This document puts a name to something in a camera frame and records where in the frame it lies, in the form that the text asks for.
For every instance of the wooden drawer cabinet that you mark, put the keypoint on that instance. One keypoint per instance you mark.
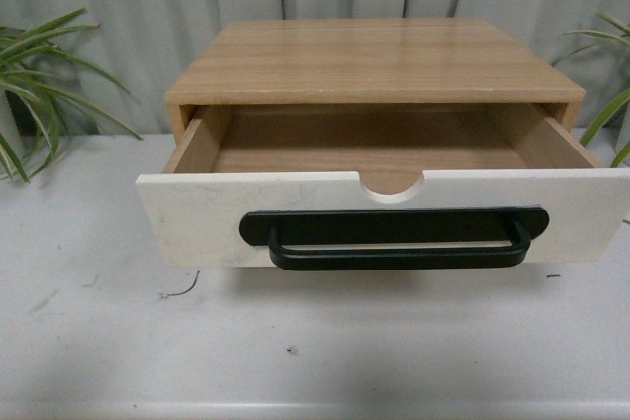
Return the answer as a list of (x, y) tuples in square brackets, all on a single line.
[(369, 61)]

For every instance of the black drawer handle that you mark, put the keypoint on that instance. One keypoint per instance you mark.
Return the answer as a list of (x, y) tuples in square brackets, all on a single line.
[(408, 239)]

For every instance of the green spider plant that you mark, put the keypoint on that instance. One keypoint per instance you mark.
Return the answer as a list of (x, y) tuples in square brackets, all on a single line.
[(601, 48), (28, 73)]

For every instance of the white top drawer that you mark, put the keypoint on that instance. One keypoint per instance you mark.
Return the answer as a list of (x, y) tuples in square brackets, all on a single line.
[(232, 160)]

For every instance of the green spider plant left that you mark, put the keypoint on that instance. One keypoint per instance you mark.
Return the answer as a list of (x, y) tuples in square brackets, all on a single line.
[(28, 73)]

